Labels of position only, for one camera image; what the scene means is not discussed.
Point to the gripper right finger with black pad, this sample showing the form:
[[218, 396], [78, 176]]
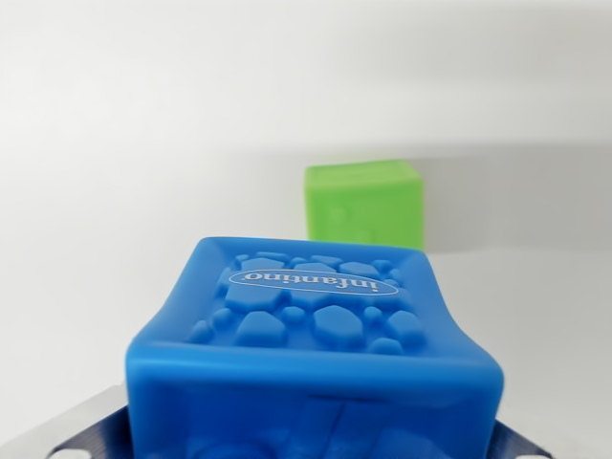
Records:
[[514, 444]]

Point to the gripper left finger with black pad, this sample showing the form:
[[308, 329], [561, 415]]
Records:
[[91, 430]]

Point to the blue rubber Infantino cube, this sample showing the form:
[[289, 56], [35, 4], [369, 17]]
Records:
[[315, 382]]

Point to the green rubber cube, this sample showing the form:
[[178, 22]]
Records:
[[363, 205]]

